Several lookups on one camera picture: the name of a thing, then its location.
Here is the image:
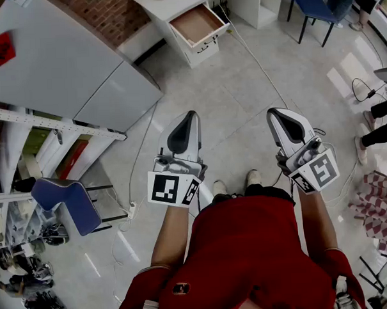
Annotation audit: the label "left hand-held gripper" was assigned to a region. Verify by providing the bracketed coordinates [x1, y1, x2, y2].
[143, 110, 210, 211]

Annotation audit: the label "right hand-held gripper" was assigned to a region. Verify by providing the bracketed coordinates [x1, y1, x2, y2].
[266, 105, 342, 197]

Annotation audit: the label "white desk drawer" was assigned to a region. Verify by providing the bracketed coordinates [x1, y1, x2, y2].
[167, 1, 232, 51]

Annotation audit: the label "person's left forearm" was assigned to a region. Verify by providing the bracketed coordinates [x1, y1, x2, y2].
[148, 198, 200, 269]

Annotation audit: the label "person's right forearm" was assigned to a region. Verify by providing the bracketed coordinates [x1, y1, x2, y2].
[296, 184, 341, 254]

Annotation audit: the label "white desk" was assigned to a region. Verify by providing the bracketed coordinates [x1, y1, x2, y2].
[129, 0, 287, 72]

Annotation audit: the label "person's right shoe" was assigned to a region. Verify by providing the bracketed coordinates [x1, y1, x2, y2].
[245, 169, 263, 186]

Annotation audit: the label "person's shoe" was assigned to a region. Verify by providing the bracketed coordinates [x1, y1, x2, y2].
[212, 179, 228, 196]
[245, 169, 263, 186]

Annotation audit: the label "person's left shoe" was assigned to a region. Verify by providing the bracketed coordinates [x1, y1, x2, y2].
[212, 179, 228, 196]

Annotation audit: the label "person's black shorts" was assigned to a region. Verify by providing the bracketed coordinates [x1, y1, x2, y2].
[210, 181, 296, 212]

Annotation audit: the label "white power strip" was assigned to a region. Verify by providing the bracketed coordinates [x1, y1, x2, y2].
[126, 200, 139, 220]

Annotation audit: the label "red box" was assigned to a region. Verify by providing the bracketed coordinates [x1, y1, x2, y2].
[56, 138, 90, 180]

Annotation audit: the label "blue chair with black legs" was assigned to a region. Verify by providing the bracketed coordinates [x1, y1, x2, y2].
[285, 0, 345, 50]

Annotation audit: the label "red white checkered cloth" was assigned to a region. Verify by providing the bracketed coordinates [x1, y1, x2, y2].
[345, 165, 387, 256]

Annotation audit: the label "person's red shirt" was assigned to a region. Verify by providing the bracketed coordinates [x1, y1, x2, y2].
[109, 190, 367, 309]

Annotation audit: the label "blue padded chair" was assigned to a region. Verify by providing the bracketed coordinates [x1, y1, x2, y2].
[30, 173, 131, 239]

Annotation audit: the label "large grey cabinet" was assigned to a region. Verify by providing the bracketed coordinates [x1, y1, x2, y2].
[0, 0, 166, 139]

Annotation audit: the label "white metal shelf rack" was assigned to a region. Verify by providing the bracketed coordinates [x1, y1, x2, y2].
[0, 100, 133, 251]

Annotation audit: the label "red sticker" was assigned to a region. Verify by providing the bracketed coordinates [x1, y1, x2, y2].
[0, 29, 18, 68]

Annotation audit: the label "long white floor cable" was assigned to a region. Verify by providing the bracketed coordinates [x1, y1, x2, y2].
[218, 0, 290, 113]

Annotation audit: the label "white drawer with black handle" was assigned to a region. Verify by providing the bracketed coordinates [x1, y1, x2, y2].
[180, 34, 222, 69]

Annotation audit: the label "black cable with adaptor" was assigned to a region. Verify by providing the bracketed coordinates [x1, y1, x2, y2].
[351, 75, 387, 103]

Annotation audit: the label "black frame chair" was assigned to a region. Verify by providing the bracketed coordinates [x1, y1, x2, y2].
[357, 250, 387, 299]

